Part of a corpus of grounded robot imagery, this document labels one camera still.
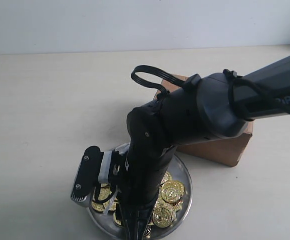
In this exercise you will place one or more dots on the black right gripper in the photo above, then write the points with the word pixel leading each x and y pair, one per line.
pixel 139 189

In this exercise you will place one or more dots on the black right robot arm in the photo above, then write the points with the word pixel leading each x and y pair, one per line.
pixel 261 94

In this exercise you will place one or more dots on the brown cardboard coin box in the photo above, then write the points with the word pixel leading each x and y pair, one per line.
pixel 215 150

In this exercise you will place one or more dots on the gold coin right large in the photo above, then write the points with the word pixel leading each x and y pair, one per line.
pixel 172 191

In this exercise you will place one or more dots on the gold coin dark bottom right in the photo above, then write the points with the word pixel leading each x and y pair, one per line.
pixel 163 215

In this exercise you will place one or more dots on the round silver metal plate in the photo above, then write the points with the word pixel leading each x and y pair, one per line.
pixel 104 207

